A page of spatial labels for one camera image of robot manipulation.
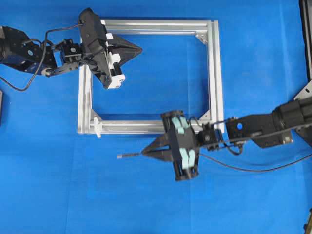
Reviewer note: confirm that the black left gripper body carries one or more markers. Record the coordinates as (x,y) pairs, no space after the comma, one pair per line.
(105,65)

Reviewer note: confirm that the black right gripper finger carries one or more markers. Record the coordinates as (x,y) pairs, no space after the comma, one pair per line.
(163,155)
(159,145)

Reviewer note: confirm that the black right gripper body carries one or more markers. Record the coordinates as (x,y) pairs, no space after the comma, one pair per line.
(182,143)

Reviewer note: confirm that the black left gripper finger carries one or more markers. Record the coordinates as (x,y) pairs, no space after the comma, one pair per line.
(120,45)
(127,55)

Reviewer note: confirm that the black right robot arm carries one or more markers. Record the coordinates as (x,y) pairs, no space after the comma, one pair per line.
(265,130)

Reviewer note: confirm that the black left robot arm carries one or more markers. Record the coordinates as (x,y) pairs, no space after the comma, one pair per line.
(36,57)

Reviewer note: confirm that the black box at left edge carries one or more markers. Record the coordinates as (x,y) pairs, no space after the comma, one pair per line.
(1,104)

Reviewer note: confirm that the blue textured table mat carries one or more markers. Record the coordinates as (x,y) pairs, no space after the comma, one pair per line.
(56,181)

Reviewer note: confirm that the black stand at right edge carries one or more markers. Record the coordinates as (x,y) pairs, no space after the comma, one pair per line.
(306,20)

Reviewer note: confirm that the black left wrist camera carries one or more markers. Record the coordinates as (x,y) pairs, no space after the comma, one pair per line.
(92,31)

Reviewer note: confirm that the white string loop clip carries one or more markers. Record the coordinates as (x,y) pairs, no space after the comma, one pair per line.
(98,126)

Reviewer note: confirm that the silver aluminium extrusion frame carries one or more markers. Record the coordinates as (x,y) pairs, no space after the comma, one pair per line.
(206,31)

